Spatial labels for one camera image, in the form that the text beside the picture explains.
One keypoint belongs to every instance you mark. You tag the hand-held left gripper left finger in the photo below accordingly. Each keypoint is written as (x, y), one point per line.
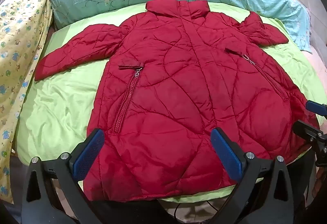
(88, 153)

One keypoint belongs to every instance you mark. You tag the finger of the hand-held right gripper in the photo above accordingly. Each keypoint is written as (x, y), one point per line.
(313, 106)
(305, 130)

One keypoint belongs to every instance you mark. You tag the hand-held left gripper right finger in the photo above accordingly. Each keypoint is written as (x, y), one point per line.
(226, 155)

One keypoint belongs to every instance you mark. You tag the red quilted jacket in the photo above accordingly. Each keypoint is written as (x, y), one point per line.
(176, 91)

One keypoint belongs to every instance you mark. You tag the pink cloth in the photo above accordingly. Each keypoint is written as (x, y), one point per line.
(316, 60)

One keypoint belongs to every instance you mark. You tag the light green bed sheet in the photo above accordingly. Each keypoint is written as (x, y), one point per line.
(58, 101)

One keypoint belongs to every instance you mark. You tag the yellow animal print blanket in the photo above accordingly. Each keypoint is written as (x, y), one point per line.
(19, 42)

